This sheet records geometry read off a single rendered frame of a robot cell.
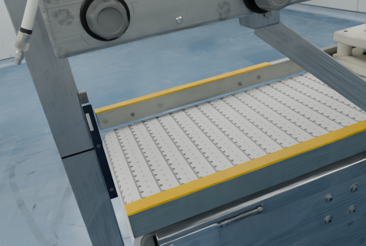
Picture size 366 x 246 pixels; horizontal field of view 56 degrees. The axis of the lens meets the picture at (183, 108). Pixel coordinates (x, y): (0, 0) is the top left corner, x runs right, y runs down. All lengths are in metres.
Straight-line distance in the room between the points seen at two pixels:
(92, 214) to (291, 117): 0.42
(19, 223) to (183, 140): 1.64
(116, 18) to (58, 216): 1.82
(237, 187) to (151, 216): 0.10
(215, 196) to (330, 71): 0.17
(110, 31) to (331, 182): 0.34
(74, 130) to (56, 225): 1.36
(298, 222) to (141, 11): 0.34
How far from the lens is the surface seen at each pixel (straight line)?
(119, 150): 0.54
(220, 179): 0.38
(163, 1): 0.26
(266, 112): 0.59
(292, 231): 0.49
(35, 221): 2.05
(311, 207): 0.49
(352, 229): 0.67
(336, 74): 0.37
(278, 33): 0.36
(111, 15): 0.23
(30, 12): 0.22
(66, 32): 0.25
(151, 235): 0.40
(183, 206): 0.38
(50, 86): 0.59
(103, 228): 0.75
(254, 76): 0.68
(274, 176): 0.41
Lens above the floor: 1.18
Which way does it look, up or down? 25 degrees down
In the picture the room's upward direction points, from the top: 9 degrees counter-clockwise
